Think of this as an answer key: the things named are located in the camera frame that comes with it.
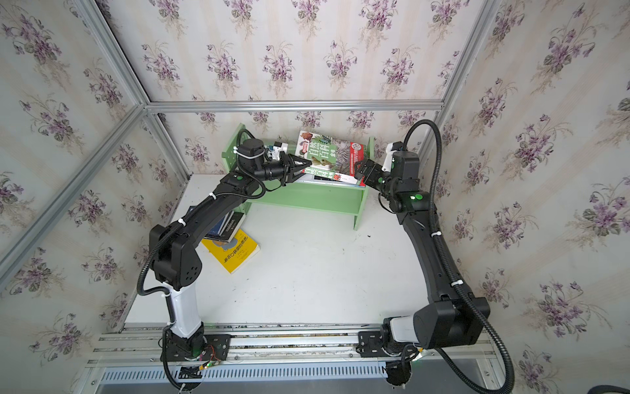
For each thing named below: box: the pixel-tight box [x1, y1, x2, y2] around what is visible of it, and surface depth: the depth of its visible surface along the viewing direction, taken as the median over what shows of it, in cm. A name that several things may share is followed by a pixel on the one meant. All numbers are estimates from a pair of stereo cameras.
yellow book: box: [200, 228, 261, 275], surface depth 95 cm
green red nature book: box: [295, 130, 366, 176], surface depth 83 cm
